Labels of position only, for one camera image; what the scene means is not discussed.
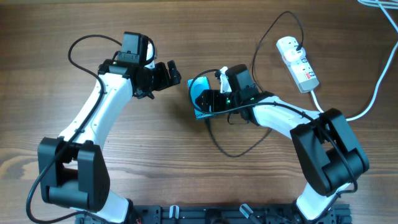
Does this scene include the black USB charging cable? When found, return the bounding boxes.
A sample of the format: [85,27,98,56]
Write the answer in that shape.
[203,11,305,159]

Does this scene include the white charger plug adapter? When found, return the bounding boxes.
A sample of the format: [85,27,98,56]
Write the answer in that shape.
[281,47,306,66]

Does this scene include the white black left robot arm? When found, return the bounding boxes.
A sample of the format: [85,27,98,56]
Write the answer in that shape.
[25,32,181,223]

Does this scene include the white power strip cord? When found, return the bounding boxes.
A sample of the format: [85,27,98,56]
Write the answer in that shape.
[310,0,398,123]

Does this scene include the white power strip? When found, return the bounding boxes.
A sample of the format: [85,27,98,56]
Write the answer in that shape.
[276,36,320,93]

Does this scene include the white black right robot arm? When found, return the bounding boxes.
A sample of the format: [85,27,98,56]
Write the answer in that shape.
[187,64,369,223]

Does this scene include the Galaxy S25 smartphone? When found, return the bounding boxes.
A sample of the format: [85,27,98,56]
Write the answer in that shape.
[191,77,213,120]

